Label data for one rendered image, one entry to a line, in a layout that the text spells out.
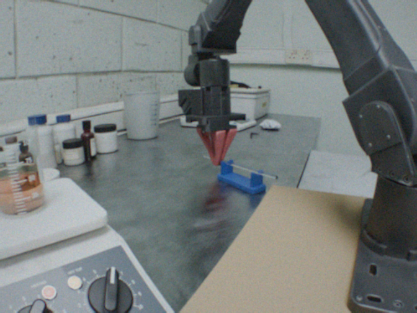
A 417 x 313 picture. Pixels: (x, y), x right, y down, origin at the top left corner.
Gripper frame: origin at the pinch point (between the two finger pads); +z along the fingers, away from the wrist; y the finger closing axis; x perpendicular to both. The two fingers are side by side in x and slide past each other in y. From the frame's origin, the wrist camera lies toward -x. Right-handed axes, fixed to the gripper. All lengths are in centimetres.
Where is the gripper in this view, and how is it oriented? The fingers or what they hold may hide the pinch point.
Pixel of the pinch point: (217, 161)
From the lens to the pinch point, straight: 56.5
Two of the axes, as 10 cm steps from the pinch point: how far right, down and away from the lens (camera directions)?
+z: 0.3, 9.7, 2.4
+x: 5.9, 1.7, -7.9
